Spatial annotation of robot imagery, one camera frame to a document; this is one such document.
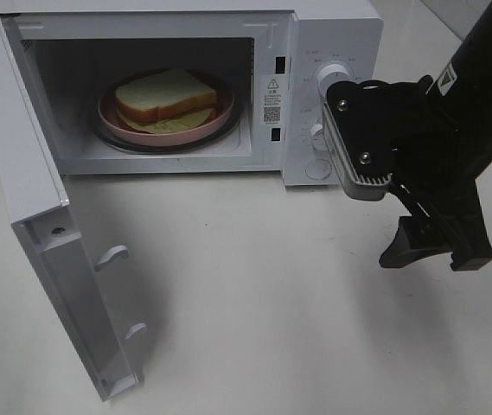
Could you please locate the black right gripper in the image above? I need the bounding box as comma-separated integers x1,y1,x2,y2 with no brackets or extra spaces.
379,94,492,271

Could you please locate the round door release button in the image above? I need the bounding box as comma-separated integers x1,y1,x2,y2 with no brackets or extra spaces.
305,159,333,181

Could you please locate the white timer knob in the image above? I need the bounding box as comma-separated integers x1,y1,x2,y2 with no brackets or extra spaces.
310,123,328,151

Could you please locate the white bread sandwich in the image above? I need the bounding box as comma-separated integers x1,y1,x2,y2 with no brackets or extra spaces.
114,69,217,134

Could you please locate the white microwave door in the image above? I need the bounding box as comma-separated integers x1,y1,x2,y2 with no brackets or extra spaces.
0,17,139,400

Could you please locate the pink round plate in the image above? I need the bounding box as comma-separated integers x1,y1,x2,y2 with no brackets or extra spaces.
97,68,237,149

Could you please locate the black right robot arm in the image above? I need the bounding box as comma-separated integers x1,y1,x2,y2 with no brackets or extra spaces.
380,3,492,271

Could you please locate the upper white power knob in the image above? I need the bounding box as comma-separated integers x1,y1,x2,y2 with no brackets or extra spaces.
316,62,352,97

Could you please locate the white warning label sticker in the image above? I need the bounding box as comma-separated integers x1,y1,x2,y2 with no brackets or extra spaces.
260,74,284,125

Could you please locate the glass microwave turntable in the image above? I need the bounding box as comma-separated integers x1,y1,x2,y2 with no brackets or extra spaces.
90,102,241,155

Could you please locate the white microwave oven body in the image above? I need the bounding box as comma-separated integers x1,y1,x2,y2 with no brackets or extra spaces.
0,1,383,186

